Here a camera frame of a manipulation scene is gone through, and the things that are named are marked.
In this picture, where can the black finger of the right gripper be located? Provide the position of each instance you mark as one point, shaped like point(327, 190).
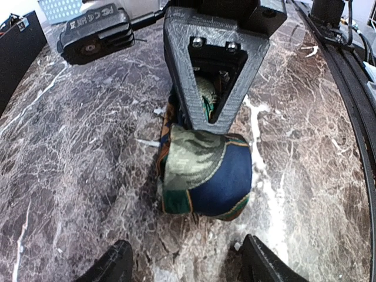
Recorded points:
point(180, 25)

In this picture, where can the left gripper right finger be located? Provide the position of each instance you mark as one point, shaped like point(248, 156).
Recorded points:
point(259, 263)

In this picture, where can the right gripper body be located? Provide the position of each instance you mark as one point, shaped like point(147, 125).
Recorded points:
point(259, 16)

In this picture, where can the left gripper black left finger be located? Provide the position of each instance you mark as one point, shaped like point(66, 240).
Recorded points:
point(116, 264)

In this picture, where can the camouflage patterned necktie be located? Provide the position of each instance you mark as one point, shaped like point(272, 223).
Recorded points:
point(199, 171)

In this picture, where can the blue plastic basket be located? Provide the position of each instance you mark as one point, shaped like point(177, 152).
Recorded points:
point(58, 11)

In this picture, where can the black tie storage box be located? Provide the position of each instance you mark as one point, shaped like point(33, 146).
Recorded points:
point(22, 39)

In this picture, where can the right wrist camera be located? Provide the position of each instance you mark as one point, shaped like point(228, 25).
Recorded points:
point(95, 34)

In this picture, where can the black front rail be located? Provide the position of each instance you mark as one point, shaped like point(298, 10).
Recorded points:
point(350, 73)

